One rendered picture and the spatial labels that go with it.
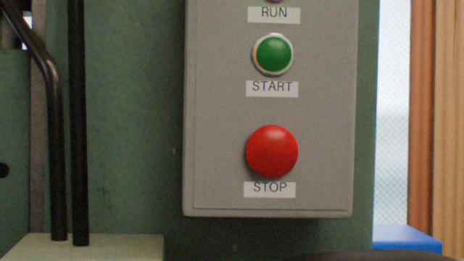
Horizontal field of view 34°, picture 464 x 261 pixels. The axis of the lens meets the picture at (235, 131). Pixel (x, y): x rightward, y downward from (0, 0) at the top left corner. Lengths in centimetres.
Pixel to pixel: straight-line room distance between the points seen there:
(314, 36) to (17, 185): 24
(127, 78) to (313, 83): 13
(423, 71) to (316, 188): 143
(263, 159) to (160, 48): 11
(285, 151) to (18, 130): 20
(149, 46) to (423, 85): 140
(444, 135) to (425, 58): 19
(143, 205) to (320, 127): 13
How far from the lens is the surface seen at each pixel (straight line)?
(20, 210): 56
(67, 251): 46
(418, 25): 187
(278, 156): 43
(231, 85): 44
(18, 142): 55
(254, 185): 44
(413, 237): 131
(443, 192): 185
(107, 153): 50
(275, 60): 44
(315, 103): 45
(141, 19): 50
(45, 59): 50
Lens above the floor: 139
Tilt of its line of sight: 3 degrees down
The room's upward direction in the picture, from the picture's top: 1 degrees clockwise
